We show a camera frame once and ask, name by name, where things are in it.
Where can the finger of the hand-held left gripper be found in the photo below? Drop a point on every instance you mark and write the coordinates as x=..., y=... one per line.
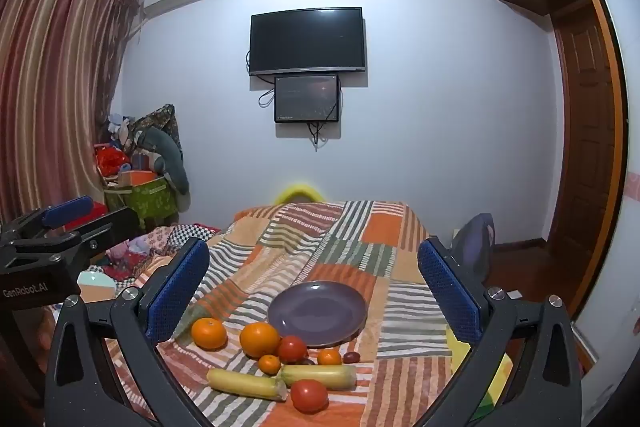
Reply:
x=112, y=224
x=67, y=209

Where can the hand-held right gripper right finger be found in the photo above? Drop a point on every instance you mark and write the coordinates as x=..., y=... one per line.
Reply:
x=447, y=294

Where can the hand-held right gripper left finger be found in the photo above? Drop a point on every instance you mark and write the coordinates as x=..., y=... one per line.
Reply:
x=175, y=294

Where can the medium orange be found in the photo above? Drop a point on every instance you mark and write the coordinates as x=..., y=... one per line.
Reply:
x=208, y=333

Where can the large orange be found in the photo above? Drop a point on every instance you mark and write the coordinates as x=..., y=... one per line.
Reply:
x=260, y=340

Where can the yellow corn cob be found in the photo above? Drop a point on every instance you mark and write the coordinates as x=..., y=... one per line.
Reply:
x=245, y=383
x=322, y=376

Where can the purple plate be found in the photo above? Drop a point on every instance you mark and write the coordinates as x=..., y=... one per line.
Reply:
x=320, y=314

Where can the small tangerine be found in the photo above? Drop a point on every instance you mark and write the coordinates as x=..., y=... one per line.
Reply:
x=269, y=364
x=329, y=357

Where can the red flat box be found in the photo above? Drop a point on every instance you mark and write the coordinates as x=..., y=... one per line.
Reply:
x=92, y=212

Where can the orange box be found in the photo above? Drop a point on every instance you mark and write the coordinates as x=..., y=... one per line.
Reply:
x=137, y=177

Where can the purple backpack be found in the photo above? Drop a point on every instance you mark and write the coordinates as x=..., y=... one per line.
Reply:
x=475, y=247

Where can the red plastic bag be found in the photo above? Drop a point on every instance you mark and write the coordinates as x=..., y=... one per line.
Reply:
x=109, y=162

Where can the light teal box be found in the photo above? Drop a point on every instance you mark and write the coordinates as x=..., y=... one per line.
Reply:
x=97, y=287

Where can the checkered cloth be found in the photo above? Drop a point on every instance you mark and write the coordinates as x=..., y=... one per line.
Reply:
x=192, y=232

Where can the white paper scrap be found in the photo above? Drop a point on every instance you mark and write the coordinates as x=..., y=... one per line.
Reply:
x=513, y=294

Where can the yellow fleece blanket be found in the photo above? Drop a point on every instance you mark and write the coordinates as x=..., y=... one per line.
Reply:
x=492, y=382

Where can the striped patchwork blanket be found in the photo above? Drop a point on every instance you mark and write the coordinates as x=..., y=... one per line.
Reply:
x=350, y=252

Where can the dark patterned cushion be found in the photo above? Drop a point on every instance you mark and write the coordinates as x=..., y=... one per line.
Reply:
x=160, y=117

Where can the striped red curtain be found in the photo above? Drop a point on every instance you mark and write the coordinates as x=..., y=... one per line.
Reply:
x=55, y=82

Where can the red tomato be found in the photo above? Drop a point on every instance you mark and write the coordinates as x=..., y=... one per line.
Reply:
x=293, y=349
x=309, y=396

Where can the dark red jujube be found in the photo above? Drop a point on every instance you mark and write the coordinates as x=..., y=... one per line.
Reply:
x=306, y=361

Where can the yellow round object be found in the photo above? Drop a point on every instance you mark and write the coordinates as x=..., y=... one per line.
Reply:
x=300, y=193

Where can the brown wooden door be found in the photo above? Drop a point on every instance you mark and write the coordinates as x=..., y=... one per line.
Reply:
x=585, y=147

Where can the small black wall monitor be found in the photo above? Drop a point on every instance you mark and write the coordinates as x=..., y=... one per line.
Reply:
x=306, y=98

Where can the wall-mounted black television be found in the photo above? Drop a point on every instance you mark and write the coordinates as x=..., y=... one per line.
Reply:
x=307, y=39

